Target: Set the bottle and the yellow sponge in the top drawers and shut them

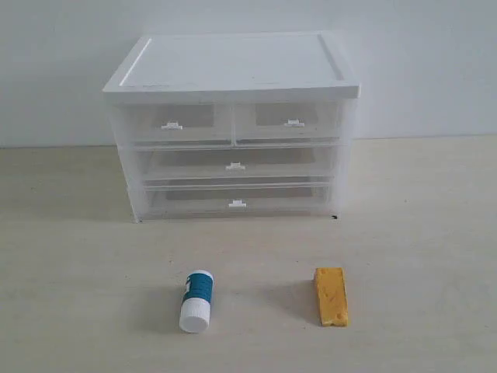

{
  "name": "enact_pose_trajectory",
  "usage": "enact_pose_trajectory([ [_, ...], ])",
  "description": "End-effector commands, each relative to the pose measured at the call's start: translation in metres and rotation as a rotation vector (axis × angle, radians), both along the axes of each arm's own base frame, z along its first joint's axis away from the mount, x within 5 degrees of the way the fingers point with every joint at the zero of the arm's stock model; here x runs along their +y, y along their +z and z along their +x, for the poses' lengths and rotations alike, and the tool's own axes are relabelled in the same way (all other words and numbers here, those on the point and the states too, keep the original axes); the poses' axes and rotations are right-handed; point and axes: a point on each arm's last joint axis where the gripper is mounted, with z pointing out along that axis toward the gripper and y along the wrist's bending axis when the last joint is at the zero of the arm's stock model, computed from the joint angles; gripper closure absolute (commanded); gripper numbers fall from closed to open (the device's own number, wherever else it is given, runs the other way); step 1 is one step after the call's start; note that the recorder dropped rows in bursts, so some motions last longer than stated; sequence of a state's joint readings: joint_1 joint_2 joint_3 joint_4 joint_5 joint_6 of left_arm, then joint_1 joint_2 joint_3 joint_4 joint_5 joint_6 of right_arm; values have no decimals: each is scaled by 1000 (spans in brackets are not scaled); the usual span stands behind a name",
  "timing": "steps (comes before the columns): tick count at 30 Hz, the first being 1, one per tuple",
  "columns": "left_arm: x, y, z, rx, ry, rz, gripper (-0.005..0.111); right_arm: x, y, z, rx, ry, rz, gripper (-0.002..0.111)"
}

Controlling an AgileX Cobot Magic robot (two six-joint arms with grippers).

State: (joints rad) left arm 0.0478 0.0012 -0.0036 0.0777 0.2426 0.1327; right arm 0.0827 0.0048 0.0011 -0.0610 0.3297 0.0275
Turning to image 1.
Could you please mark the teal white glue stick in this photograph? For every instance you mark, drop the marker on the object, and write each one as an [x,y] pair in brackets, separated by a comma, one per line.
[196,302]

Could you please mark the bottom wide clear drawer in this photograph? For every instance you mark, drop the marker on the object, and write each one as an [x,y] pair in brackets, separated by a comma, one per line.
[285,198]

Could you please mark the white plastic drawer cabinet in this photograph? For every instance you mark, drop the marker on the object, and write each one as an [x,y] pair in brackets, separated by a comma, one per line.
[231,70]

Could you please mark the yellow cheese wedge toy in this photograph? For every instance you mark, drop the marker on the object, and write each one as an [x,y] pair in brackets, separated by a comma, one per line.
[331,294]

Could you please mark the wide clear drawer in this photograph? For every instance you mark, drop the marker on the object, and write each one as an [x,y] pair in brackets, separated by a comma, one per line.
[285,198]
[245,162]

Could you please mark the middle wide clear drawer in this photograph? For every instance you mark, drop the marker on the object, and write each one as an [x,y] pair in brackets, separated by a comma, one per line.
[245,162]

